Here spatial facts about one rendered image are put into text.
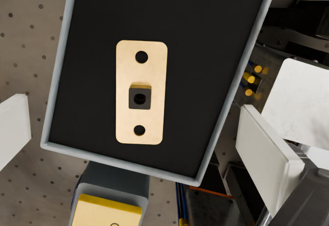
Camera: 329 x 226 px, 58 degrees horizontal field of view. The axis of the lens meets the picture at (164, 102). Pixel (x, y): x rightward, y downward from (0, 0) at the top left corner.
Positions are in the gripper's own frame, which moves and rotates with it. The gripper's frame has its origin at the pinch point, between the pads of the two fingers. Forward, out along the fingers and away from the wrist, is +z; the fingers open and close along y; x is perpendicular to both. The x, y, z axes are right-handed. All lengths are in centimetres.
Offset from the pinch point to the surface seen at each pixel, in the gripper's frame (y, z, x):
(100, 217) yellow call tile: -3.3, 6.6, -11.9
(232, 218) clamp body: 14.2, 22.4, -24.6
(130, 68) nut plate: -0.8, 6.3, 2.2
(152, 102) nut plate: 1.0, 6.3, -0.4
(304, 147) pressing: 23.0, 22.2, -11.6
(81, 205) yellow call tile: -5.1, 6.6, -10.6
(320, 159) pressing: 25.9, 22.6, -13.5
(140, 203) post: 0.2, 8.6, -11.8
